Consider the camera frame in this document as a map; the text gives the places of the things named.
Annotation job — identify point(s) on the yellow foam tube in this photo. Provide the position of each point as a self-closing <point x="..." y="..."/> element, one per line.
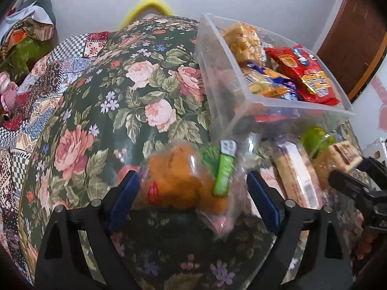
<point x="151" y="3"/>

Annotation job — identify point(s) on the brown patterned cloth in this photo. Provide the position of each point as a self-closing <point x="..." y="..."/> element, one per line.
<point x="27" y="31"/>

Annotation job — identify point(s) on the dark floral blanket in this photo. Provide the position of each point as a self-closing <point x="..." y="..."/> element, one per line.
<point x="121" y="96"/>

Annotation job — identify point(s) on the clear bag of orange fried snacks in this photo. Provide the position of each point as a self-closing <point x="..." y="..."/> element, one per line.
<point x="178" y="181"/>

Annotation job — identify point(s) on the clear rice cake packet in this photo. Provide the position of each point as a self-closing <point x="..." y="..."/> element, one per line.
<point x="242" y="40"/>

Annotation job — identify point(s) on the red snack bag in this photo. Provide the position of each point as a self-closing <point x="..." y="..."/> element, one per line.
<point x="311" y="78"/>

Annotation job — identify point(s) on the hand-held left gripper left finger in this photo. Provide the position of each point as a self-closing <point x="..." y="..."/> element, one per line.
<point x="124" y="199"/>

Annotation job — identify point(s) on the white sliding wardrobe door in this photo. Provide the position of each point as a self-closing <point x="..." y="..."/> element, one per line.
<point x="372" y="117"/>

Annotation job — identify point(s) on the blue chips bag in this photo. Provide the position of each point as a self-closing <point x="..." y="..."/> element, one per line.
<point x="269" y="86"/>

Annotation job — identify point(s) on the patchwork quilt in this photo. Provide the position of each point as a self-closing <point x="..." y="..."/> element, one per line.
<point x="39" y="75"/>

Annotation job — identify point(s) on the clear snack bag green seal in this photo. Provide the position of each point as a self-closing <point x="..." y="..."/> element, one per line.
<point x="338" y="155"/>

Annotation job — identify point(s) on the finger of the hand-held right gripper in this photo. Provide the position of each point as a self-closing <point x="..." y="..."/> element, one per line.
<point x="344" y="181"/>
<point x="373" y="164"/>

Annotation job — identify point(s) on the green cloth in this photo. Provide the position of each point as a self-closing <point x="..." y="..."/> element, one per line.
<point x="33" y="51"/>

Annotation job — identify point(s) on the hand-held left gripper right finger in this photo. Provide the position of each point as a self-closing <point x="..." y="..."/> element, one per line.
<point x="266" y="199"/>

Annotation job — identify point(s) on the pink bunny toy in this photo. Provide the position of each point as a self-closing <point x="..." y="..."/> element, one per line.
<point x="7" y="90"/>

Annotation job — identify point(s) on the white and pink wafer packet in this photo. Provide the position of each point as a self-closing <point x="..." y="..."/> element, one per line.
<point x="296" y="172"/>

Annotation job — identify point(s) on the brown wooden door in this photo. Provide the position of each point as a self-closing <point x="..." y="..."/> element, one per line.
<point x="353" y="36"/>

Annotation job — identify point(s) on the clear plastic storage bin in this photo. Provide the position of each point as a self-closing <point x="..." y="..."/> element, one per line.
<point x="220" y="96"/>

